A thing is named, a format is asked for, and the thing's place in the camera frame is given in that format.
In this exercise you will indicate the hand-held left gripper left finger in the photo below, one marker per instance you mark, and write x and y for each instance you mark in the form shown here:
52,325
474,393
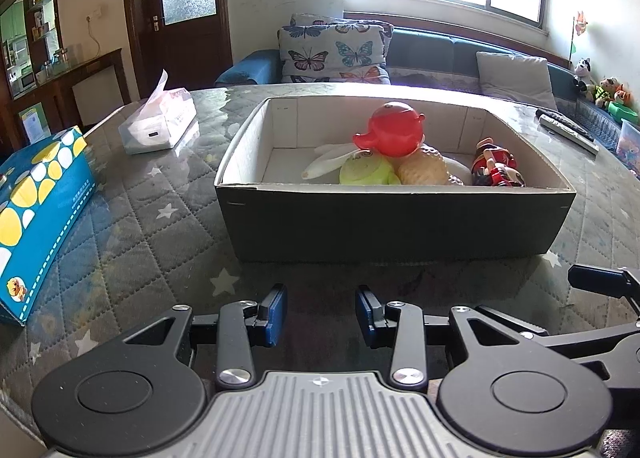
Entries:
276,315

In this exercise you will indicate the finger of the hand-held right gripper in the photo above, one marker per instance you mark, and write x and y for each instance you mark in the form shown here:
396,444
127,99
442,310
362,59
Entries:
600,343
600,278

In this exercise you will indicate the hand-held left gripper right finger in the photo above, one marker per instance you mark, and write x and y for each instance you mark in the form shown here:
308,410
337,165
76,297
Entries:
366,315

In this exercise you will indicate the grey cardboard box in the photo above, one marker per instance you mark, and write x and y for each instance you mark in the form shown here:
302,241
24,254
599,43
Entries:
390,223

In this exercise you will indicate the red and black cartoon figurine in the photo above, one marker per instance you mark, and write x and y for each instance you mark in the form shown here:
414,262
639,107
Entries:
495,165

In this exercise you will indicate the quilted grey desktop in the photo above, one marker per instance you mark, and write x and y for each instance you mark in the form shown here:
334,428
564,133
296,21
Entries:
150,238

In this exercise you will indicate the clear plastic toy bin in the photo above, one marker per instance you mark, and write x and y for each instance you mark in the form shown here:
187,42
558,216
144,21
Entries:
630,148

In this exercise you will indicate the green round toy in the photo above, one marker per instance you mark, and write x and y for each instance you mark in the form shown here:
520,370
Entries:
367,170

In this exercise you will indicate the grey remote control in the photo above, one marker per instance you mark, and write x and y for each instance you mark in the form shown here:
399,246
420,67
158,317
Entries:
570,135

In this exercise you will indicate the beige bumpy toy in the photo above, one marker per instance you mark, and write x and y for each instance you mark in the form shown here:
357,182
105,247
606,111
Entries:
425,168

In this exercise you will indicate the white rabbit toy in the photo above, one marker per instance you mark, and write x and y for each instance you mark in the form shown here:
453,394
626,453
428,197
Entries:
332,158

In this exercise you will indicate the green plastic bin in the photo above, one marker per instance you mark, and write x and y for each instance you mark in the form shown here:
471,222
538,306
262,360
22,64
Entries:
624,113

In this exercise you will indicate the orange plush toy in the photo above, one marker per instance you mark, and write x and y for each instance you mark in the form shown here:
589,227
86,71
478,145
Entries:
626,94

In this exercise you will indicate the stuffed toys on sofa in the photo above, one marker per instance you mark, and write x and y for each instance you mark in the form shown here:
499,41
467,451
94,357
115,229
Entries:
606,92

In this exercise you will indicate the red round toy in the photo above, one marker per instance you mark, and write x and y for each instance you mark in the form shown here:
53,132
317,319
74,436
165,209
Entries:
392,130

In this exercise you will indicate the black and white cow plush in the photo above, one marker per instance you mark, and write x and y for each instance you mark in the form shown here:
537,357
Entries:
582,72

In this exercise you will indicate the grey cushion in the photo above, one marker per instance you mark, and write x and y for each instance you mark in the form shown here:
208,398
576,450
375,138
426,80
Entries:
515,80

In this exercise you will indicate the white tissue pack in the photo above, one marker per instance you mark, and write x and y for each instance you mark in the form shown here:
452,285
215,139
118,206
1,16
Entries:
155,125

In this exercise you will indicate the colourful pinwheel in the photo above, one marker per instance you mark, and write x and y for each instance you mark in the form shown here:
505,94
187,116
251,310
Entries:
580,25

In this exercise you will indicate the blue spotted tissue box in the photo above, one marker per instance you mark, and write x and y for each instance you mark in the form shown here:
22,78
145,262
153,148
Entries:
40,208

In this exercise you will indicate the butterfly print pillow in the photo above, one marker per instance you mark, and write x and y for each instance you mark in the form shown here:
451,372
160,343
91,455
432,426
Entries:
330,50

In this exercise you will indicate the blue sofa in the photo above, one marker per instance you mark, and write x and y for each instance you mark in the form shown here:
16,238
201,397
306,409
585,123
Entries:
430,53

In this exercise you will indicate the dark wooden door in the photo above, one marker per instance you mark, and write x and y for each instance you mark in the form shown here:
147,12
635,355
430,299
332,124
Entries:
190,48

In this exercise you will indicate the white panel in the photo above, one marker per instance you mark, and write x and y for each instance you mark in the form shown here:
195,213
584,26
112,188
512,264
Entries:
95,95

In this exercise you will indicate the dark wooden sideboard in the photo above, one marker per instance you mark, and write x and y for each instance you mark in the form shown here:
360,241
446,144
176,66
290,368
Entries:
65,83

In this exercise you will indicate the dark wooden display cabinet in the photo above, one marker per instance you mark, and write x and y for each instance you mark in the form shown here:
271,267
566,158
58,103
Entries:
25,38

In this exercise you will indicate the white wall socket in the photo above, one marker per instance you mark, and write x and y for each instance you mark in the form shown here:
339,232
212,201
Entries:
95,15

